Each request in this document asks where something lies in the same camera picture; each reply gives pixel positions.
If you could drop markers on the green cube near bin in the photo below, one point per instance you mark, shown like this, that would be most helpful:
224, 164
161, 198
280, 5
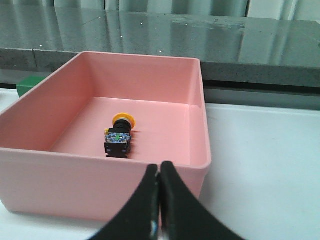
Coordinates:
27, 84

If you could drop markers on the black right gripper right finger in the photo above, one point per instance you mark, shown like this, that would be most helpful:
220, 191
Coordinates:
183, 217

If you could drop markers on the pink plastic bin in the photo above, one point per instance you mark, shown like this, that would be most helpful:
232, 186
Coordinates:
52, 154

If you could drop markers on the grey stone ledge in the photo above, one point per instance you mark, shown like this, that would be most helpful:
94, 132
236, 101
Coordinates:
231, 49

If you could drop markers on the yellow push button switch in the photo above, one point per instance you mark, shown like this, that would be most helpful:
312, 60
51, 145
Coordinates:
117, 139

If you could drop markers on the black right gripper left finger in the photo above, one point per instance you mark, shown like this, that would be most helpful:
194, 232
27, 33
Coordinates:
139, 217

